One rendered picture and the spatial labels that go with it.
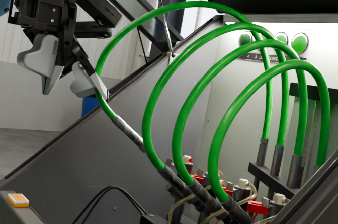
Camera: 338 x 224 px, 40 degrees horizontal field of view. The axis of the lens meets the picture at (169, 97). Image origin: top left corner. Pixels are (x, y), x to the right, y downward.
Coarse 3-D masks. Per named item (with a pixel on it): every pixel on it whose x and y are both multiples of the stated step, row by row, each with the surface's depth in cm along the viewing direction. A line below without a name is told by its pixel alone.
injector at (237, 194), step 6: (234, 186) 77; (234, 192) 76; (240, 192) 76; (246, 192) 76; (234, 198) 76; (240, 198) 76; (246, 204) 76; (228, 216) 75; (228, 222) 75; (234, 222) 76
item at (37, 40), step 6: (36, 36) 72; (42, 36) 73; (36, 42) 73; (36, 48) 73; (18, 54) 71; (24, 54) 72; (18, 60) 71; (24, 66) 72; (36, 72) 73; (42, 78) 74; (42, 84) 73; (42, 90) 73
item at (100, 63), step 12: (156, 12) 94; (228, 12) 97; (132, 24) 93; (120, 36) 93; (108, 48) 92; (264, 48) 99; (264, 60) 99; (96, 72) 92; (96, 96) 93; (108, 108) 93; (264, 120) 101; (264, 132) 100
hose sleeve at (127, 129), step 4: (116, 116) 94; (112, 120) 94; (116, 120) 94; (120, 120) 94; (116, 124) 94; (120, 124) 94; (124, 124) 94; (120, 128) 94; (124, 128) 94; (128, 128) 94; (124, 132) 95; (128, 132) 94; (132, 132) 95; (128, 136) 95; (132, 136) 95; (136, 136) 95; (140, 136) 95; (132, 140) 95; (136, 140) 95; (140, 140) 95; (136, 144) 95; (140, 144) 95
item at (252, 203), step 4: (248, 204) 76; (252, 204) 76; (256, 204) 76; (260, 204) 76; (248, 208) 76; (252, 208) 76; (256, 208) 76; (260, 208) 76; (264, 208) 76; (252, 212) 76; (256, 212) 76; (260, 212) 76; (264, 212) 76
